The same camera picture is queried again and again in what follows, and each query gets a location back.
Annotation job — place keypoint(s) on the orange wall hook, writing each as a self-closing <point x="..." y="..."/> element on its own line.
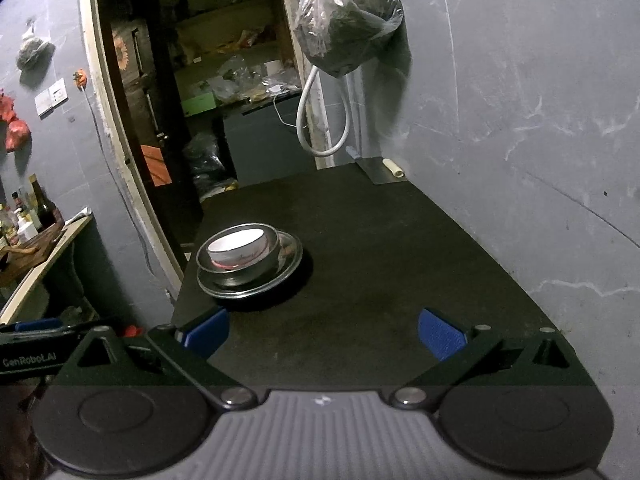
<point x="80" y="78"/>

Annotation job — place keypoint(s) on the red plastic bag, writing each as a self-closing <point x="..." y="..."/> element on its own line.
<point x="15" y="135"/>

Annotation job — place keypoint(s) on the wooden side board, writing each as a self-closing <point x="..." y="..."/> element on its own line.
<point x="50" y="260"/>

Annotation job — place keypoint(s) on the cluttered wooden shelf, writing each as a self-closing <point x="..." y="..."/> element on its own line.
<point x="225" y="40"/>

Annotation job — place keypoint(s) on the green box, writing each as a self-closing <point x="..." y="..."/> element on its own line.
<point x="199" y="104"/>

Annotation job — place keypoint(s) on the black plastic bag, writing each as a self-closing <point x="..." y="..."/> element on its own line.
<point x="210" y="165"/>

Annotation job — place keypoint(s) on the white ceramic bowl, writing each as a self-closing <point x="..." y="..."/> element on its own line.
<point x="235" y="241"/>

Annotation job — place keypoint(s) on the small glass bottle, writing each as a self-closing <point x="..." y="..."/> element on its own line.
<point x="21" y="210"/>

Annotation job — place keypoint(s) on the white door frame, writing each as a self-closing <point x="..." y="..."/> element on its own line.
<point x="115" y="160"/>

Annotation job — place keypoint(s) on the dark glass bottle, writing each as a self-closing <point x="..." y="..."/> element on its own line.
<point x="44" y="207"/>

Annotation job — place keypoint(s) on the person's left forearm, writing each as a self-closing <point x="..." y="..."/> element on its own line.
<point x="15" y="410"/>

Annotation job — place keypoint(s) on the hanging clear plastic bag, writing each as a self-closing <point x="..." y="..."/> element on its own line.
<point x="350" y="20"/>

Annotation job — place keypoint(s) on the grey hanging bag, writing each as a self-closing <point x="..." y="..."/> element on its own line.
<point x="35" y="50"/>

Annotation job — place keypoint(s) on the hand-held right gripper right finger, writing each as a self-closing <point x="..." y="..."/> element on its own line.
<point x="440" y="332"/>

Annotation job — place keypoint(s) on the steel bowl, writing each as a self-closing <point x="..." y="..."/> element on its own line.
<point x="250" y="272"/>

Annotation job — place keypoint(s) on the white wall switch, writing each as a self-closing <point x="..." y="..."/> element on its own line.
<point x="51" y="97"/>

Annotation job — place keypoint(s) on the wooden basket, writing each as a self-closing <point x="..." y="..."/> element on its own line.
<point x="30" y="250"/>

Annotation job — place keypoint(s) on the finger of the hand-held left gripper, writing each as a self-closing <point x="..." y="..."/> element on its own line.
<point x="40" y="324"/>
<point x="50" y="336"/>

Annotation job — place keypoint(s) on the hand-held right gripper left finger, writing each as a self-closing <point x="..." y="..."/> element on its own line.
<point x="207" y="332"/>

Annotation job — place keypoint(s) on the dark wooden door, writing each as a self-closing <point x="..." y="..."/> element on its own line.
<point x="145" y="85"/>

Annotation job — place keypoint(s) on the dark cabinet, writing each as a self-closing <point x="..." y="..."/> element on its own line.
<point x="270" y="145"/>

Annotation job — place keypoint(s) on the sunflower door ornament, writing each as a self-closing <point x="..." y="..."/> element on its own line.
<point x="122" y="52"/>

